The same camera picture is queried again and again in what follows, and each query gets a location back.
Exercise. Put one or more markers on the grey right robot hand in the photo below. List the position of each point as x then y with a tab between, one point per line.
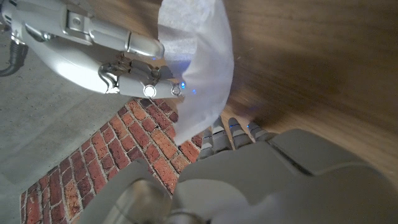
71	56

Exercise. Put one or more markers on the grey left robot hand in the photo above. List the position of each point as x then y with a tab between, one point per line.
264	180

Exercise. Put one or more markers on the white paper coffee filter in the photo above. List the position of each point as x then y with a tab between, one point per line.
202	46

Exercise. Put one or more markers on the red brick print backdrop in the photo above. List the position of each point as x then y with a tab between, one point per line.
124	149

